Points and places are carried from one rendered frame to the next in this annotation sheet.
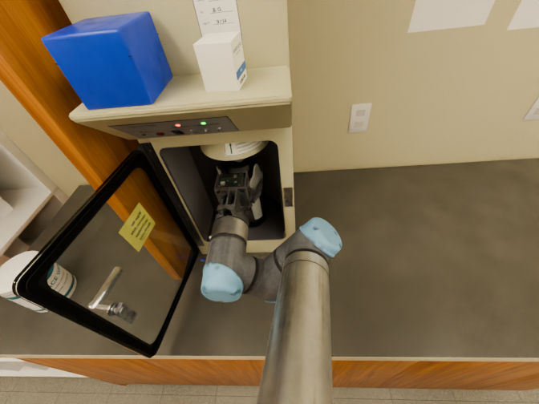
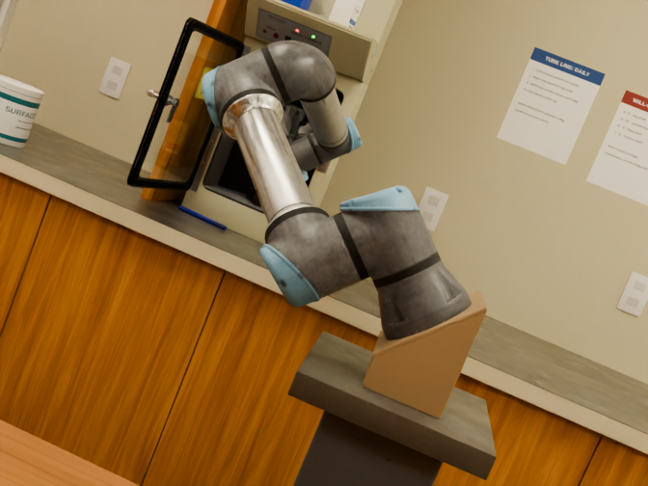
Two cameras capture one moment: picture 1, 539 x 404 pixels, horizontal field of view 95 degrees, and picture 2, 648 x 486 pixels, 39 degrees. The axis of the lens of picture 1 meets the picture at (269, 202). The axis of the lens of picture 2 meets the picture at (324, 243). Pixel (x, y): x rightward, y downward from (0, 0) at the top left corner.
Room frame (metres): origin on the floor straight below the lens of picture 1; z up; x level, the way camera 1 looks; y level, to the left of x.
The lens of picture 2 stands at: (-1.89, -0.11, 1.32)
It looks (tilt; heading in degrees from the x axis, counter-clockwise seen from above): 8 degrees down; 0
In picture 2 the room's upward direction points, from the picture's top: 22 degrees clockwise
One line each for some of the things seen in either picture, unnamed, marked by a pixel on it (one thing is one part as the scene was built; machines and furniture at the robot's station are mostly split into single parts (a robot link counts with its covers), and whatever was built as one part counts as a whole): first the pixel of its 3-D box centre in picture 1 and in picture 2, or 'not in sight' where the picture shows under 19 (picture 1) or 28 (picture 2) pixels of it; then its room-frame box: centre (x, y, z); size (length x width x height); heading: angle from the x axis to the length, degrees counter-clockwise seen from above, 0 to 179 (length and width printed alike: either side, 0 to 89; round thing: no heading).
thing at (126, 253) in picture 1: (145, 261); (188, 110); (0.31, 0.29, 1.19); 0.30 x 0.01 x 0.40; 163
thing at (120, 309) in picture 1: (124, 313); (171, 109); (0.20, 0.31, 1.18); 0.02 x 0.02 x 0.06; 73
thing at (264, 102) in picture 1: (195, 118); (307, 36); (0.40, 0.10, 1.46); 0.32 x 0.12 x 0.10; 83
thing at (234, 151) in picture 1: (233, 129); not in sight; (0.55, 0.06, 1.34); 0.18 x 0.18 x 0.05
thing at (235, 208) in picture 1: (233, 201); (283, 121); (0.40, 0.08, 1.25); 0.12 x 0.08 x 0.09; 172
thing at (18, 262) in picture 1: (37, 281); (8, 110); (0.41, 0.73, 1.01); 0.13 x 0.13 x 0.15
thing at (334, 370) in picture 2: not in sight; (395, 397); (-0.40, -0.32, 0.92); 0.32 x 0.32 x 0.04; 85
